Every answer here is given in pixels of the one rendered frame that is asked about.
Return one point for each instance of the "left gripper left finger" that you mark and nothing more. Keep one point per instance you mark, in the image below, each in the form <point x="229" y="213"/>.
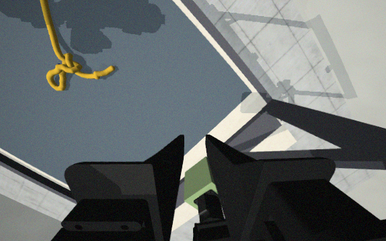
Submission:
<point x="156" y="182"/>

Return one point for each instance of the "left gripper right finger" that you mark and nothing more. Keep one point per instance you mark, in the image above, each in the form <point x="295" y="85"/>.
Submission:
<point x="241" y="181"/>

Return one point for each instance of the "blue-grey mat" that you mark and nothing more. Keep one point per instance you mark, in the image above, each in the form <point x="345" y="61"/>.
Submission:
<point x="168" y="81"/>

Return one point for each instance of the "yellow rope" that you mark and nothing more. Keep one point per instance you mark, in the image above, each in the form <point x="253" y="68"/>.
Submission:
<point x="68" y="65"/>

